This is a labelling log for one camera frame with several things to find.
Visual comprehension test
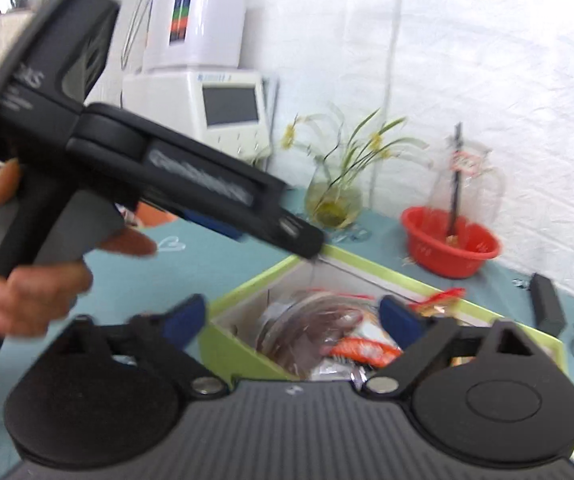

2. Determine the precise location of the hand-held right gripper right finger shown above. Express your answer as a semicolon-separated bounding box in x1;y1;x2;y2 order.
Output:
360;295;536;401

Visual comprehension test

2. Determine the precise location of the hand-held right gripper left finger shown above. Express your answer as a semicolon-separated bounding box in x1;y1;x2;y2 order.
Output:
52;293;230;401

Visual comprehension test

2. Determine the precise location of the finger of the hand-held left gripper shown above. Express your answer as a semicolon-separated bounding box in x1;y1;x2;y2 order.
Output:
114;182;244;242
136;126;326;262

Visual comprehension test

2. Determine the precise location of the red packet with cream label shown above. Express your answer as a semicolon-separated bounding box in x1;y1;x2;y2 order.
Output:
406;287;469;319

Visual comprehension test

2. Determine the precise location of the green cardboard box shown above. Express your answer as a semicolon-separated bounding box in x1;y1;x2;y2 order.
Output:
198;244;568;387

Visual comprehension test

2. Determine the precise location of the silver snack packet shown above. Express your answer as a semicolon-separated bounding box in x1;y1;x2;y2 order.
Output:
311;359;369;387

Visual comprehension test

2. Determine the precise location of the person's left hand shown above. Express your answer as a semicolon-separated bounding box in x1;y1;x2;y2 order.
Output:
0;159;159;339

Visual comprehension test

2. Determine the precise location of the teal printed tablecloth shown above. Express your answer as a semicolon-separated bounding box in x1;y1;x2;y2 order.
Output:
0;186;574;480

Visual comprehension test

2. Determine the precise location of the orange stool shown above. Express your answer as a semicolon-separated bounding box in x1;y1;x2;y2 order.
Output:
127;205;179;229

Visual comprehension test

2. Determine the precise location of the red plastic basket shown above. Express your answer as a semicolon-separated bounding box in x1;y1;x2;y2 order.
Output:
400;205;502;280

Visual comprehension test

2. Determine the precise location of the glass vase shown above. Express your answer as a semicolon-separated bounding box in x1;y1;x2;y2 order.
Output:
304;161;366;234

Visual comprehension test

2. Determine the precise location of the white appliance with screen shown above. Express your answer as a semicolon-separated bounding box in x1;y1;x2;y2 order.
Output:
121;68;274;164

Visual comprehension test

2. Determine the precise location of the yellow flower plant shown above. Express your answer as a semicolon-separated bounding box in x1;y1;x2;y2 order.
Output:
279;104;429;212

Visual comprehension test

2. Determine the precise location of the small black box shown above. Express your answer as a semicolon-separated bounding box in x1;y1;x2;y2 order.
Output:
529;272;568;337

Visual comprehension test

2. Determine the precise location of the black straw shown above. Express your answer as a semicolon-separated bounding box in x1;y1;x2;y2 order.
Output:
446;122;468;239

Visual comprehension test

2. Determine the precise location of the glass pitcher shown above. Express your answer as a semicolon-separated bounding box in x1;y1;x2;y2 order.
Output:
428;135;508;242

